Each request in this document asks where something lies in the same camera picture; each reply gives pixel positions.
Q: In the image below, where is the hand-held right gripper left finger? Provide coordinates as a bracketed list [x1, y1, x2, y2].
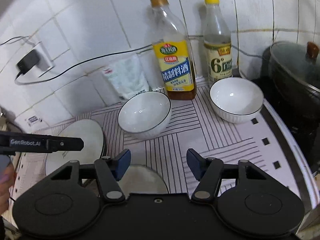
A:
[47, 149, 132, 204]

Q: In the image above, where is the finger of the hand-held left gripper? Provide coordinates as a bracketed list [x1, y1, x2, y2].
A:
[0, 131, 84, 155]

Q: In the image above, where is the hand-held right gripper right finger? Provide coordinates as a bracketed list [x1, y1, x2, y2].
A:
[186, 148, 270, 203]

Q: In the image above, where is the white bowl with dark rim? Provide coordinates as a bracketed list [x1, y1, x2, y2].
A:
[209, 77, 264, 124]
[117, 91, 172, 140]
[117, 164, 170, 195]

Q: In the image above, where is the white plate with sun print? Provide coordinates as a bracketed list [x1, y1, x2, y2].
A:
[45, 119, 107, 180]

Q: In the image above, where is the person's left hand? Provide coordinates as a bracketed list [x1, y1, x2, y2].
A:
[0, 165, 15, 217]

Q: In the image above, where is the striped white tablecloth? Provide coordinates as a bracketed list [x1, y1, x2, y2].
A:
[12, 76, 313, 205]

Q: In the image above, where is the white plastic seasoning bag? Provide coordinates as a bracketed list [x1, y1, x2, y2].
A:
[101, 54, 150, 102]

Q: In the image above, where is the black plug-in charger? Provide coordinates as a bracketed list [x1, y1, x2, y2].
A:
[16, 49, 40, 75]

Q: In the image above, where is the cooking wine bottle yellow label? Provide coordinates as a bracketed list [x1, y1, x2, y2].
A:
[149, 0, 198, 101]

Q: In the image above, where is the clear vinegar bottle yellow cap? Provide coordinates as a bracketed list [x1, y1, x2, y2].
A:
[202, 0, 233, 83]

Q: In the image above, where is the black stove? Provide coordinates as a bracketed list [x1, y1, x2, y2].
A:
[240, 75, 320, 178]

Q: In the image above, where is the black cooking pot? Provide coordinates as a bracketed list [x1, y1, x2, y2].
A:
[261, 45, 320, 120]

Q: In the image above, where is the glass pot lid wooden knob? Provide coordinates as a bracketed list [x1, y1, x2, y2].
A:
[269, 41, 320, 92]

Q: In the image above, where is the white wall sticker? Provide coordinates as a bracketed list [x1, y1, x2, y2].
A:
[26, 115, 42, 127]

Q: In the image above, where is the white wall socket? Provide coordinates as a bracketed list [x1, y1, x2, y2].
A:
[24, 40, 55, 72]

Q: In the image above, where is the black cable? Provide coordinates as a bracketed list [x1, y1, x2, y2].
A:
[14, 34, 264, 84]
[0, 36, 35, 46]

